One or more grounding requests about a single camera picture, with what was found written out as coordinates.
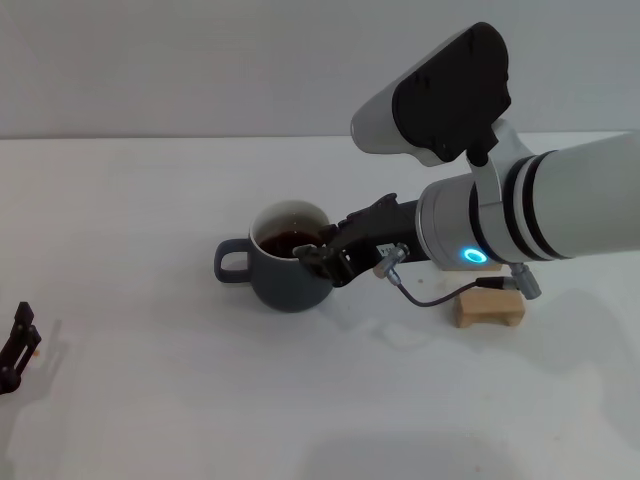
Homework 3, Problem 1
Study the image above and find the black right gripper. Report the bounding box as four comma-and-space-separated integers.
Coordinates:
292, 193, 427, 289

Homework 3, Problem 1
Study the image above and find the dark grey ceramic coffee cup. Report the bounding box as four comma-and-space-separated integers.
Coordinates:
213, 199, 335, 314

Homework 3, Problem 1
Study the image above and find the orange-brown wooden block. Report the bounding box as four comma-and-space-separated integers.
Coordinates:
439, 262, 504, 274

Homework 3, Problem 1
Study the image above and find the light wooden notched block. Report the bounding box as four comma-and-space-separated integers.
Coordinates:
453, 289, 526, 330

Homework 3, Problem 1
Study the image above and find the dark cable with silver connectors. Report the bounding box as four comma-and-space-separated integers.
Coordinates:
373, 243, 544, 309

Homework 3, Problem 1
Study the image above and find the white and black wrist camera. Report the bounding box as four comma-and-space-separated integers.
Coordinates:
349, 21, 532, 207

